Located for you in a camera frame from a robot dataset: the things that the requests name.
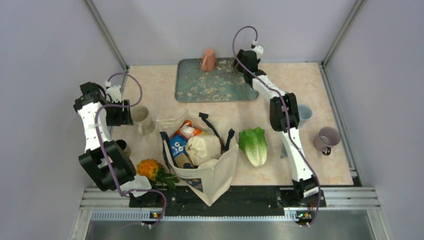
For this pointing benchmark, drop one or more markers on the orange snack packet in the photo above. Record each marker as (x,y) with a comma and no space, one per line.
(187,130)

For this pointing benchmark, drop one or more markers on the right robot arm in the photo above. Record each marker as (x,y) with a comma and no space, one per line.
(284,119)

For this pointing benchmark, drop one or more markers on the teal floral serving tray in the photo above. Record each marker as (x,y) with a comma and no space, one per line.
(224,84)

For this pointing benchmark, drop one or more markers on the pineapple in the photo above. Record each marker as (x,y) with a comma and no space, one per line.
(156,173)

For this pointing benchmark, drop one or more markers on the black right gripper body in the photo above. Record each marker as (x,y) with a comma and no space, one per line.
(239,67)

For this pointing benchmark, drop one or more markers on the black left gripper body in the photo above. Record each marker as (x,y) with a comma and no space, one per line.
(115,116)

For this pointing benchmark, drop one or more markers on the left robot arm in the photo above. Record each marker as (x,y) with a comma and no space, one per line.
(106,161)

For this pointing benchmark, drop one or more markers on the light blue mug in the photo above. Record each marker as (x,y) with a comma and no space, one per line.
(305,113)

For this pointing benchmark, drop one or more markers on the cream canvas tote bag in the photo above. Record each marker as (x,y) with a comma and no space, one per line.
(213,180)

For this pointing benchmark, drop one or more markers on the salmon pink mug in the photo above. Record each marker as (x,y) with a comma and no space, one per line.
(209,61)

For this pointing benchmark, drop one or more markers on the green romaine lettuce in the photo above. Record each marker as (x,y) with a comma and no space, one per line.
(252,142)

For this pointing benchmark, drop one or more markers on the white ceramic mug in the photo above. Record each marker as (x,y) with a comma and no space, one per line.
(284,151)

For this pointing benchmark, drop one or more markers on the cream dragon print mug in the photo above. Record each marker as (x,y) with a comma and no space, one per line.
(142,118)

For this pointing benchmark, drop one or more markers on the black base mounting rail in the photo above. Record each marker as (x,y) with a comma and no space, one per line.
(238,201)

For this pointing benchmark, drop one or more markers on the cream paper wrapped package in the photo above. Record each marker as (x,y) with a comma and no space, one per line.
(202,148)

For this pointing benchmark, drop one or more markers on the blue cookie snack bag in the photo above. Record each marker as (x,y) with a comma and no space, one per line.
(178,146)

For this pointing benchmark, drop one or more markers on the brown striped mug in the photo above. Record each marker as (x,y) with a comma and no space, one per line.
(124,146)

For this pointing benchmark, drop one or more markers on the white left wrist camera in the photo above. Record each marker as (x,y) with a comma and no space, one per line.
(113,93)

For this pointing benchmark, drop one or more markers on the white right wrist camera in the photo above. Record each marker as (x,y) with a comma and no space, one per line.
(259,50)

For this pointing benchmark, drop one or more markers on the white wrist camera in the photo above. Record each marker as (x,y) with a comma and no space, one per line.
(113,93)
(259,50)

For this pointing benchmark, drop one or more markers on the mauve purple mug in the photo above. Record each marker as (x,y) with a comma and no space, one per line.
(326,139)

